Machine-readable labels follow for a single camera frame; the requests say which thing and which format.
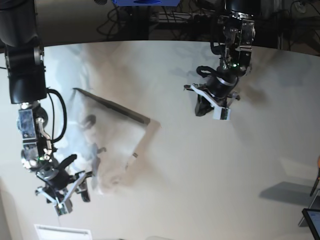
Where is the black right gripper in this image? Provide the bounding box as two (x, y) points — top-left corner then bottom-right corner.
(34, 154), (90, 202)

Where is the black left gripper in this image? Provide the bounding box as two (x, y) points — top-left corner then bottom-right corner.
(192, 75), (241, 117)

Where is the white T-shirt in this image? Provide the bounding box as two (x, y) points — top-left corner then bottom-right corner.
(56, 88), (151, 195)

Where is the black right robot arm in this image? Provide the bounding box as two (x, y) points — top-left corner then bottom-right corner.
(0, 0), (92, 205)

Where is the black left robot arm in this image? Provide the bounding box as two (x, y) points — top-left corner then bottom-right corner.
(184, 0), (261, 120)

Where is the white paper sheet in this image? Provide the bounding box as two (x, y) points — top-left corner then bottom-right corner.
(34, 224), (93, 240)

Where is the blue box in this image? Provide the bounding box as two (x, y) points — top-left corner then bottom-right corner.
(112, 0), (180, 7)

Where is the tablet screen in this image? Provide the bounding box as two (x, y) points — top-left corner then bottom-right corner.
(302, 208), (320, 240)

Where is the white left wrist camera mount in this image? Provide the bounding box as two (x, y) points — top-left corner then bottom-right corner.
(183, 83), (231, 120)

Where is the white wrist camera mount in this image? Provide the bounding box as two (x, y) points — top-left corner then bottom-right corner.
(183, 83), (231, 120)
(35, 171), (93, 216)

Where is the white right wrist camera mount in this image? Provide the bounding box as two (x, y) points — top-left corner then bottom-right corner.
(35, 171), (93, 216)

